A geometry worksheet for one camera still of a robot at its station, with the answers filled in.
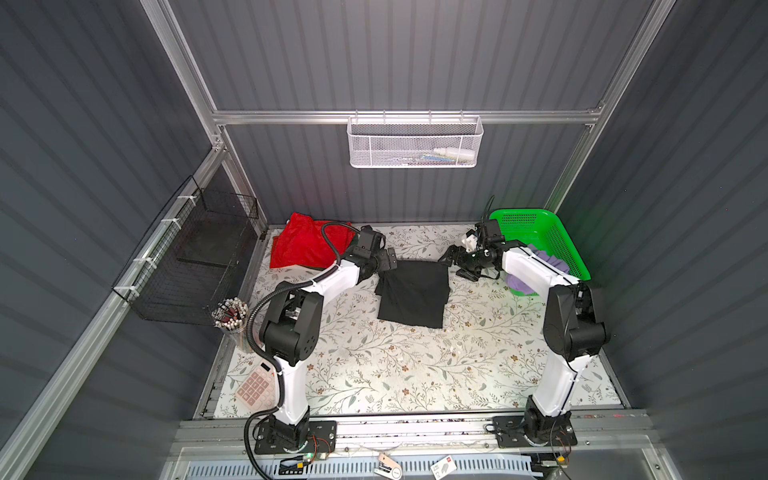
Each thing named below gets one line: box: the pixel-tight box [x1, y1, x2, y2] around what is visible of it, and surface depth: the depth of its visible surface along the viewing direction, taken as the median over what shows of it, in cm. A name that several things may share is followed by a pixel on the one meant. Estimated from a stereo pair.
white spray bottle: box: [433, 147, 476, 160], surface depth 93 cm
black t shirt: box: [375, 260, 450, 328], surface depth 96 cm
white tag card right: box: [430, 455, 457, 480], surface depth 70 cm
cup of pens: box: [211, 297, 249, 334], surface depth 78 cm
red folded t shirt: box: [270, 213, 355, 269], surface depth 110 cm
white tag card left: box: [373, 453, 403, 480], surface depth 69 cm
